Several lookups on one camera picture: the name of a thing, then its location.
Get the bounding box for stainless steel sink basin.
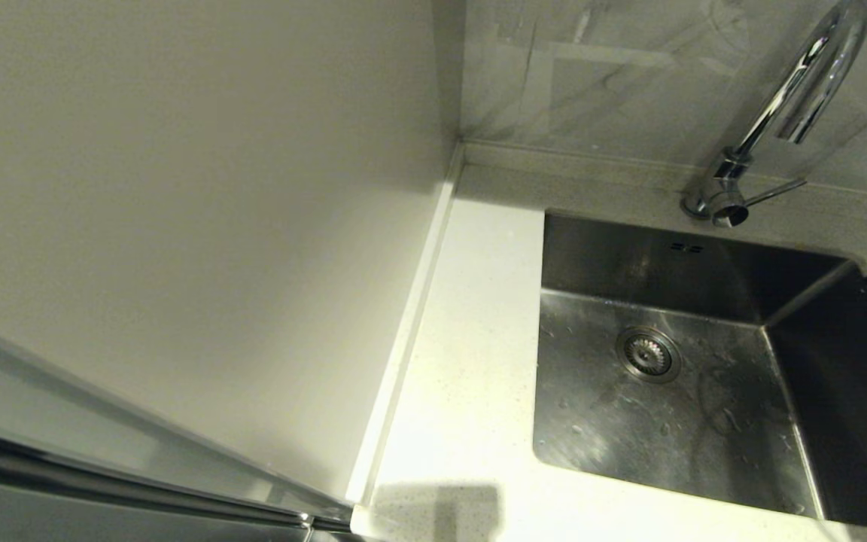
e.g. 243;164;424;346
531;211;867;531

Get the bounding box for chrome gooseneck faucet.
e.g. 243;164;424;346
680;0;867;229

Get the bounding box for round metal drain strainer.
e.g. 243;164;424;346
616;326;683;385

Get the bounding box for stone backsplash upstand strip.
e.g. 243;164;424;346
461;142;867;206

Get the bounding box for tall beige cabinet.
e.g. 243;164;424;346
0;0;466;542

